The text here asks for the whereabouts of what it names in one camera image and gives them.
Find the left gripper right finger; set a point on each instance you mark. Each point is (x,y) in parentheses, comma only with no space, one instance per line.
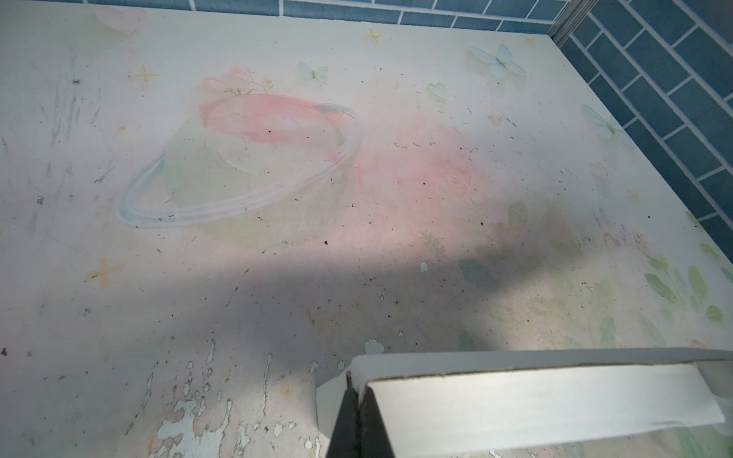
(373,437)

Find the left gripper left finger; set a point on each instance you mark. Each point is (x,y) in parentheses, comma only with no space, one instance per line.
(345,440)

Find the white paper box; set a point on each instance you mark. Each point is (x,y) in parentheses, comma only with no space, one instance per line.
(439,404)

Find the right aluminium corner post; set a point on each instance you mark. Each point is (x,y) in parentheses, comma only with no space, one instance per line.
(569,19)

